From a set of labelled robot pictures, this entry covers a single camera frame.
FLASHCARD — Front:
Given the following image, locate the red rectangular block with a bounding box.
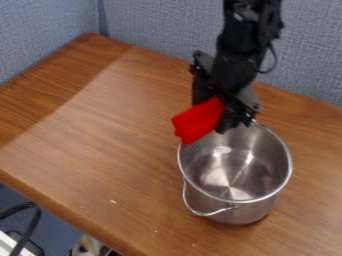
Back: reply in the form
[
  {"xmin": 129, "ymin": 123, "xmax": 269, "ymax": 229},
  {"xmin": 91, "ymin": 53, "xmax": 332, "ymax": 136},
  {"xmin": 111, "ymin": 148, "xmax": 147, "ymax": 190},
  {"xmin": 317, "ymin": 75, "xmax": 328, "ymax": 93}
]
[{"xmin": 171, "ymin": 97, "xmax": 225, "ymax": 144}]

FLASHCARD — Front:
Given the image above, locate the stainless steel pot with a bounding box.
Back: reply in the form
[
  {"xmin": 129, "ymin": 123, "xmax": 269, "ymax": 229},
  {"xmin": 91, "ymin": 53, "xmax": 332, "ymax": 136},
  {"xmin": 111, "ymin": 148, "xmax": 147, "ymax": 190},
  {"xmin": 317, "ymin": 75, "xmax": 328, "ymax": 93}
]
[{"xmin": 178, "ymin": 122, "xmax": 293, "ymax": 225}]

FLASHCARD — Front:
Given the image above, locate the white object under table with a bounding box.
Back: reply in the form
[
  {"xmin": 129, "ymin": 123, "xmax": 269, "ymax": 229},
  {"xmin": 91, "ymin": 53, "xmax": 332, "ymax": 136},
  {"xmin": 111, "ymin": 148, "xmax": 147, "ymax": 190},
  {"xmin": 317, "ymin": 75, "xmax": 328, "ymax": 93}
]
[{"xmin": 66, "ymin": 235, "xmax": 120, "ymax": 256}]

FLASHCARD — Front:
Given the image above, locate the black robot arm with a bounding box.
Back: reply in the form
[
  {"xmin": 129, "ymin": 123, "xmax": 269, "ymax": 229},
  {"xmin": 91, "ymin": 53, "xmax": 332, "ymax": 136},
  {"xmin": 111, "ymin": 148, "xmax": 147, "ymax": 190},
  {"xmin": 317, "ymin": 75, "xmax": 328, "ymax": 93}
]
[{"xmin": 191, "ymin": 0, "xmax": 283, "ymax": 133}]

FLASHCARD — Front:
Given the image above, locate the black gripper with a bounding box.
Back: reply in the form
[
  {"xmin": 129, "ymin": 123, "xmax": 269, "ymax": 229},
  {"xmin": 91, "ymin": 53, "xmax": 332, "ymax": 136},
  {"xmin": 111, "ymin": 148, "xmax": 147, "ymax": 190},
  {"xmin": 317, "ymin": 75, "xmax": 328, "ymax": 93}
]
[{"xmin": 191, "ymin": 36, "xmax": 263, "ymax": 134}]

